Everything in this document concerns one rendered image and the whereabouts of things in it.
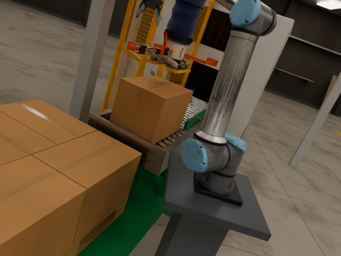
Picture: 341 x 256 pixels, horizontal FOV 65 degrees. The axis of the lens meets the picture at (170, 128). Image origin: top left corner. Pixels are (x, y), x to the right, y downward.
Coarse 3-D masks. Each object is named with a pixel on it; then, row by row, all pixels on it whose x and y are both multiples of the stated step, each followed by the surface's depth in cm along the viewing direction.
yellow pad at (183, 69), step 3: (168, 69) 198; (171, 69) 198; (174, 69) 200; (177, 69) 202; (180, 69) 207; (183, 69) 212; (186, 69) 219; (189, 69) 227; (174, 72) 198; (177, 72) 197; (180, 72) 203; (183, 72) 210; (186, 72) 218
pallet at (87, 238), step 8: (120, 208) 199; (112, 216) 196; (96, 224) 171; (104, 224) 189; (88, 232) 163; (96, 232) 180; (80, 240) 157; (88, 240) 172; (72, 248) 152; (80, 248) 165
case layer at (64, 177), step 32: (0, 128) 161; (32, 128) 173; (64, 128) 187; (0, 160) 135; (32, 160) 143; (64, 160) 153; (96, 160) 164; (128, 160) 176; (0, 192) 116; (32, 192) 123; (64, 192) 129; (96, 192) 149; (128, 192) 201; (0, 224) 102; (32, 224) 107; (64, 224) 132
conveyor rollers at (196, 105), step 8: (192, 96) 405; (192, 104) 360; (200, 104) 375; (192, 112) 325; (184, 120) 291; (200, 120) 312; (168, 136) 233; (176, 136) 240; (160, 144) 216; (168, 144) 223
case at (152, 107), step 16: (128, 80) 200; (144, 80) 217; (160, 80) 237; (128, 96) 200; (144, 96) 194; (160, 96) 189; (176, 96) 205; (112, 112) 209; (128, 112) 203; (144, 112) 197; (160, 112) 192; (176, 112) 223; (128, 128) 206; (144, 128) 200; (160, 128) 205; (176, 128) 244
